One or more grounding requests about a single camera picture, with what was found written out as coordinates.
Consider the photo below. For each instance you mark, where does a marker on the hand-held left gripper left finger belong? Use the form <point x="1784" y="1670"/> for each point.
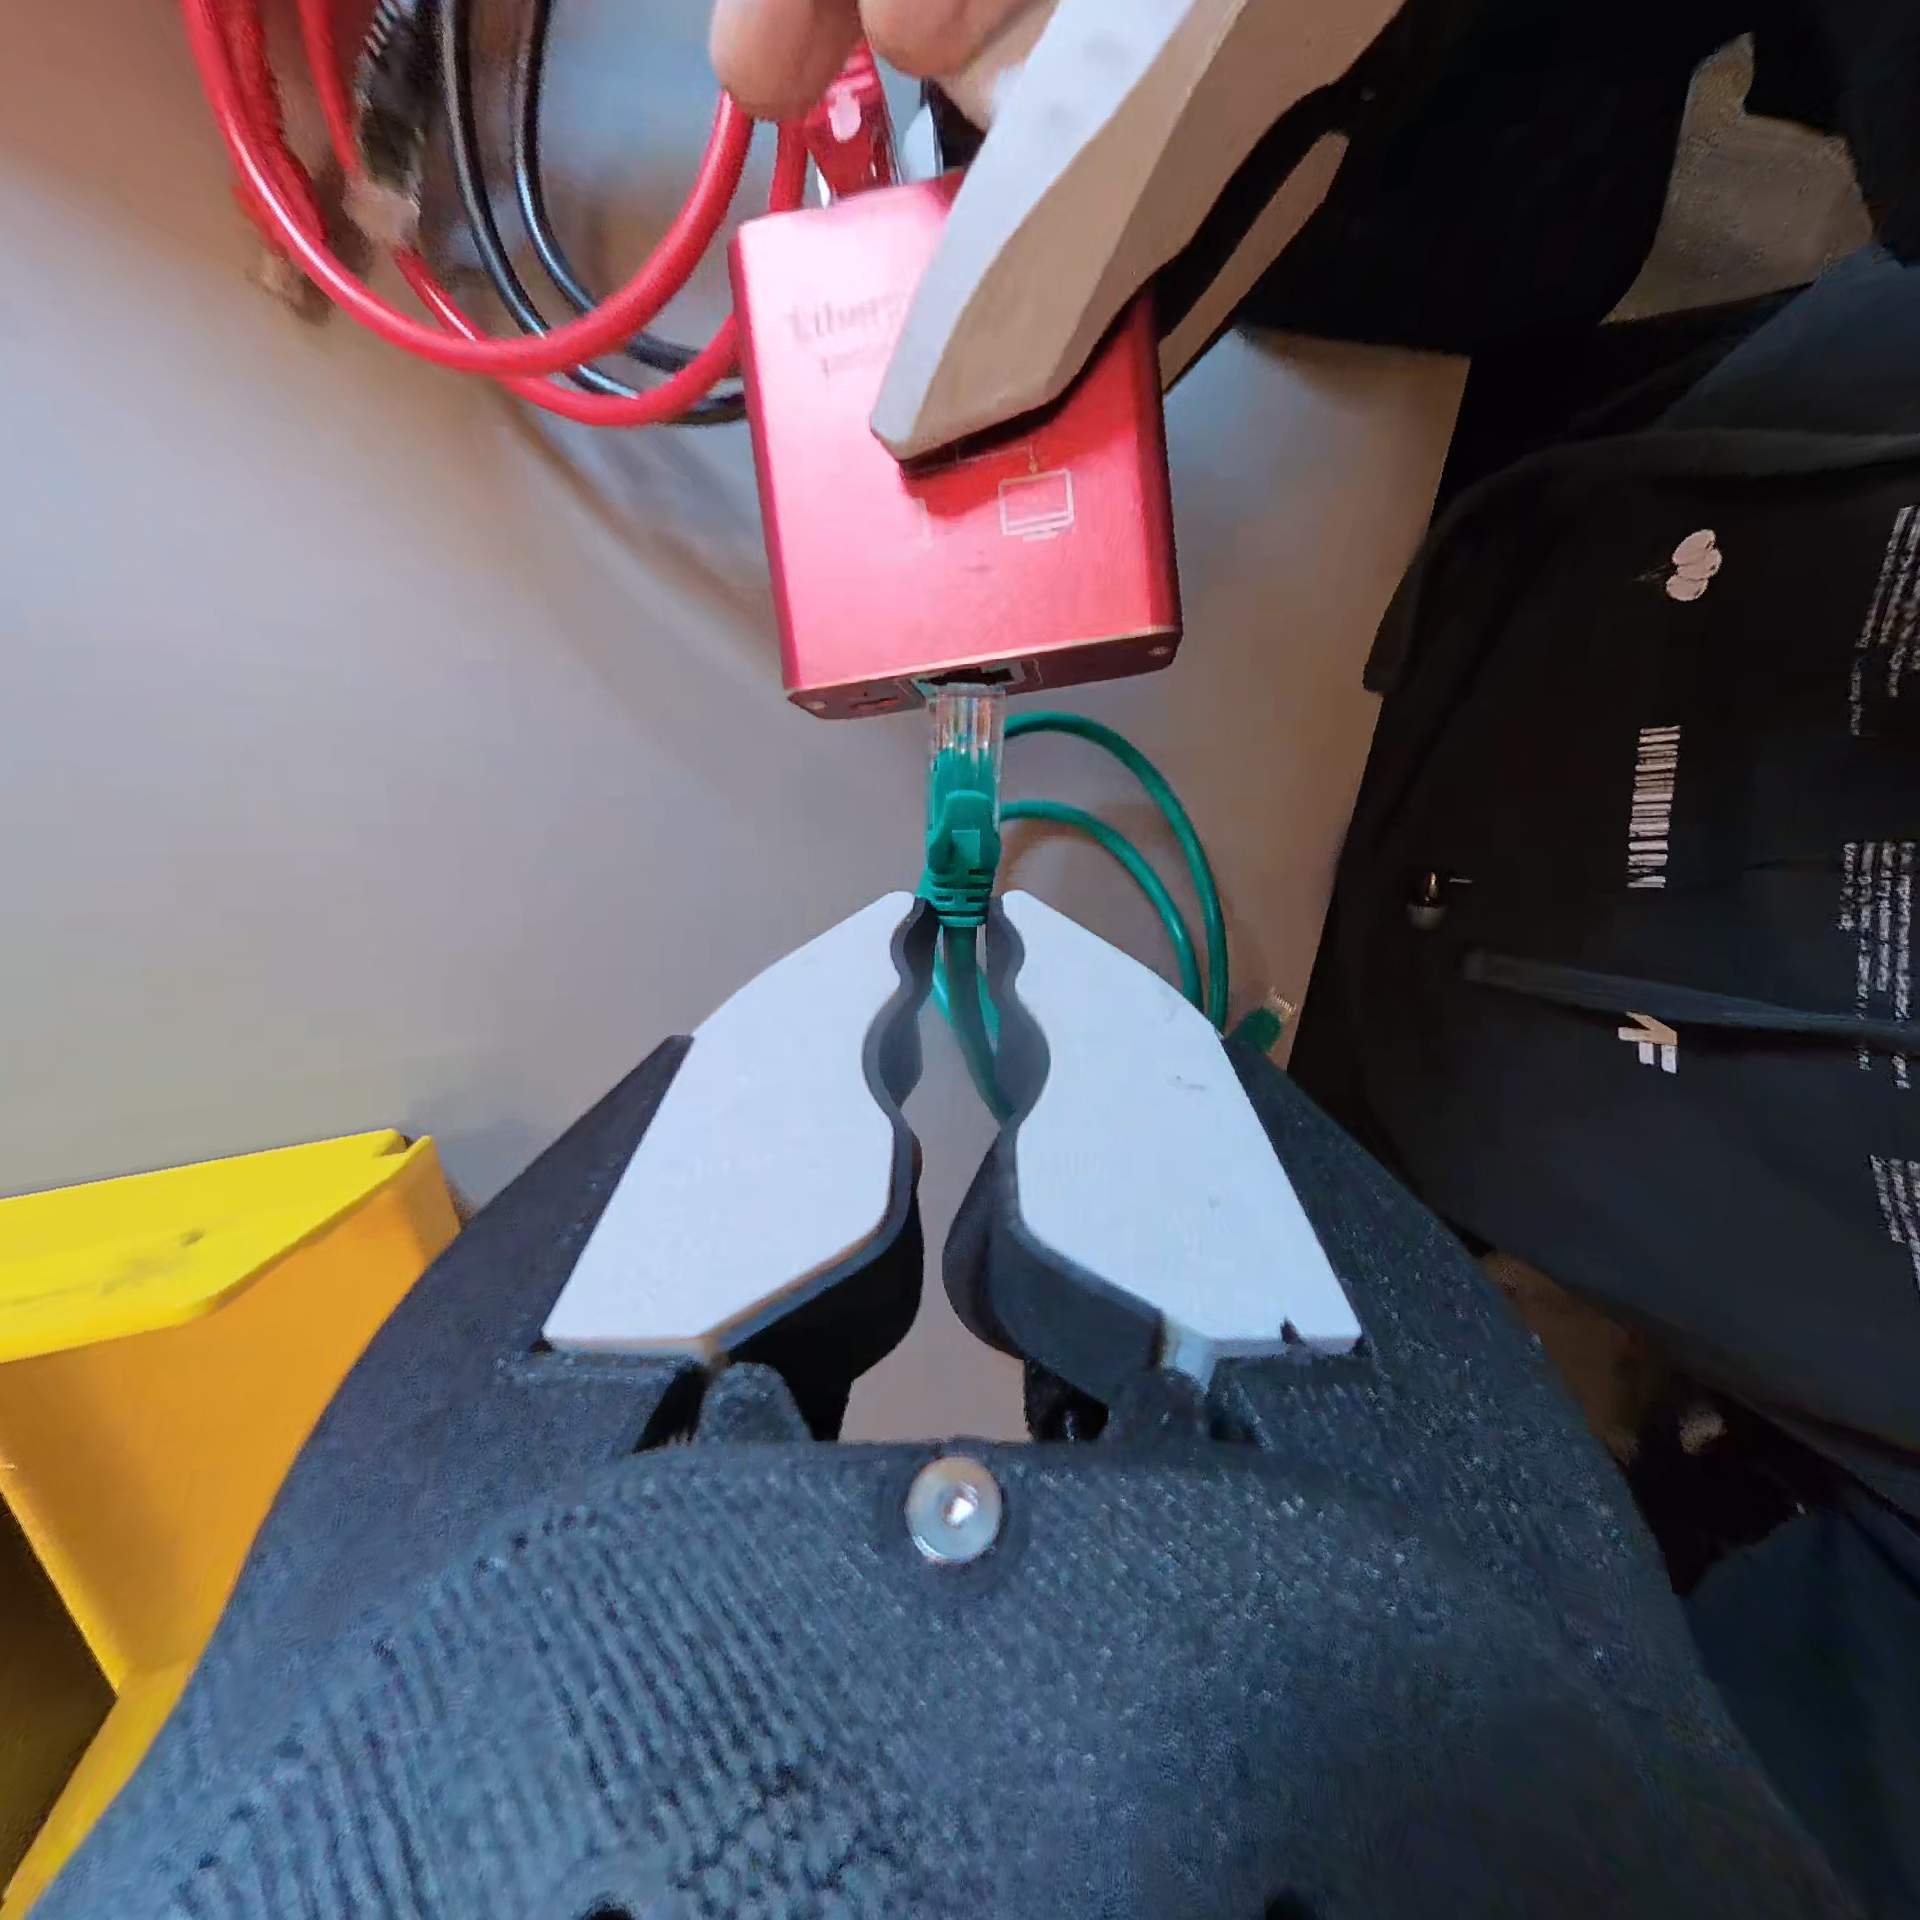
<point x="751" y="1155"/>

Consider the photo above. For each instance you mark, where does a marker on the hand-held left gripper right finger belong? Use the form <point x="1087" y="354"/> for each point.
<point x="1171" y="1184"/>

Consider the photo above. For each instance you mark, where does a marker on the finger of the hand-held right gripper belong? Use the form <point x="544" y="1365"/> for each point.
<point x="1079" y="194"/>

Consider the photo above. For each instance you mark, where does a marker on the red ethernet splitter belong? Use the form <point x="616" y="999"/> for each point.
<point x="931" y="541"/>

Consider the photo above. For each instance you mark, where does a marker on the yellow plastic bin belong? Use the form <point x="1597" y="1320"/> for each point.
<point x="182" y="1381"/>

